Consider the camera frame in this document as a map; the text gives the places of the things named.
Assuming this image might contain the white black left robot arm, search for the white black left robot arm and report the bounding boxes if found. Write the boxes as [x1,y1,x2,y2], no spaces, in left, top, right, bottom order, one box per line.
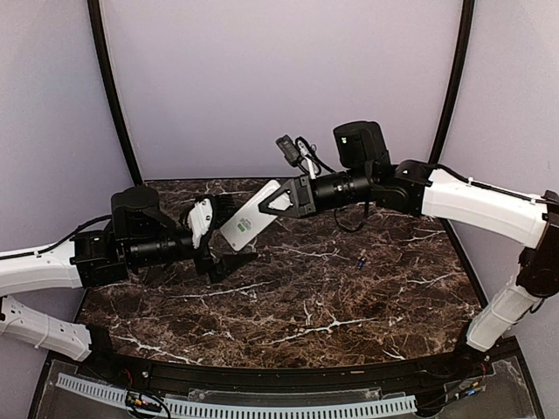
[1,185,257,381]

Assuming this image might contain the black left corner post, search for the black left corner post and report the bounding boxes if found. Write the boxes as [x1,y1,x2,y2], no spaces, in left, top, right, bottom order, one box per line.
[86,0,143,186]

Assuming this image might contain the white slotted cable duct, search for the white slotted cable duct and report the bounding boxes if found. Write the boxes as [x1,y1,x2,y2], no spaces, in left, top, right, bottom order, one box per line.
[55,373,417,418]

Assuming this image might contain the black corner post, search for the black corner post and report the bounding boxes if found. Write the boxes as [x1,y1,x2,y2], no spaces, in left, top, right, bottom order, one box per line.
[428,0,475,164]
[86,0,143,186]

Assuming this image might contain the black right corner post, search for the black right corner post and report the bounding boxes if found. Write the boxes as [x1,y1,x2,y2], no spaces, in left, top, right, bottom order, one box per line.
[428,0,475,164]

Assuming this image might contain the white remote control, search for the white remote control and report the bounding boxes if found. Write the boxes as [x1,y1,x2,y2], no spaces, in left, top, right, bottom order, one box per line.
[220,180,280,251]

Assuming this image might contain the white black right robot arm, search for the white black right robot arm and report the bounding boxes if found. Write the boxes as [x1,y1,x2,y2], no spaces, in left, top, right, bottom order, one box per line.
[259,120,558,379]

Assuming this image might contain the black front table rail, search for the black front table rail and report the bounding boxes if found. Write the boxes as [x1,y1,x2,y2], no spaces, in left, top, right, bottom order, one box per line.
[78,348,494,398]

